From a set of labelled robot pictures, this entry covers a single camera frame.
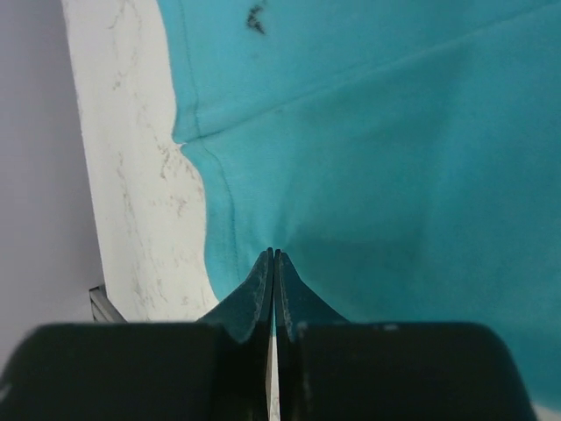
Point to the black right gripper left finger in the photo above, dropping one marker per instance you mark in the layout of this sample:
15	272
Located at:
214	368

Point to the teal t shirt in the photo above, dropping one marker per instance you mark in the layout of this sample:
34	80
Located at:
404	154

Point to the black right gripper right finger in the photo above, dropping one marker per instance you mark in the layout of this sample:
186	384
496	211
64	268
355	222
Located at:
334	369

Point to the aluminium frame rail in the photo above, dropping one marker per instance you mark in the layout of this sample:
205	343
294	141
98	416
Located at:
103	311

